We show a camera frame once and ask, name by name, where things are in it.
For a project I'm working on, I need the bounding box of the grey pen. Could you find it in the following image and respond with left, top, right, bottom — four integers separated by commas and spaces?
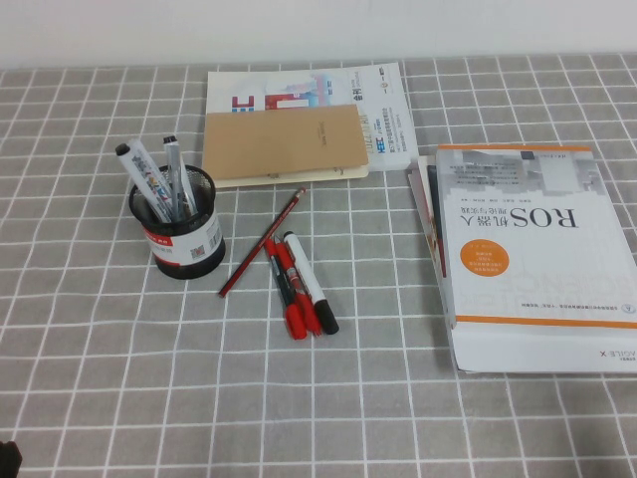
165, 142, 195, 220

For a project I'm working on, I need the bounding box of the red capped pen black barrel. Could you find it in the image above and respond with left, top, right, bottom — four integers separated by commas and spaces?
263, 237, 308, 342

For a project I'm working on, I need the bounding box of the black mesh pen holder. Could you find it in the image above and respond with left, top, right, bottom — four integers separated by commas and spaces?
127, 163, 228, 280

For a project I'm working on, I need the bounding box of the white marker with black cap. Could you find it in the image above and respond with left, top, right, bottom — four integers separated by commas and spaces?
283, 230, 340, 336

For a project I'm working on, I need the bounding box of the red black striped pencil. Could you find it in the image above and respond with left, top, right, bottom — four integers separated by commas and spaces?
217, 186, 309, 300

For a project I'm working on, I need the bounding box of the brown kraft notebook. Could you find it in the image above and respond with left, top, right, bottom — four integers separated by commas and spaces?
201, 103, 370, 189

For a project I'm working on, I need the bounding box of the thin book red white cover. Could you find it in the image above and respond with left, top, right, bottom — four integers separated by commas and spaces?
405, 154, 449, 300

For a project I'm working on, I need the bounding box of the white magazine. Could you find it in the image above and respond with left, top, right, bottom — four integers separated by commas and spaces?
206, 62, 419, 173

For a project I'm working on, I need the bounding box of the whiteboard marker with black lettering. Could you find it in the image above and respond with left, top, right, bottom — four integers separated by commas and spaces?
161, 134, 198, 220

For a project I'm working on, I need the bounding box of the whiteboard marker with colourful print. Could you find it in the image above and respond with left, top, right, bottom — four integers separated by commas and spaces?
113, 138, 173, 224

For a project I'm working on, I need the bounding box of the white AgileX booklet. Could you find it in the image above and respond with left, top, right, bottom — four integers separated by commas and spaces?
447, 318, 637, 374

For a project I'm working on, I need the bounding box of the grey checked tablecloth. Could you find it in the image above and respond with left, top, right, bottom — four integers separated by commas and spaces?
0, 52, 637, 478

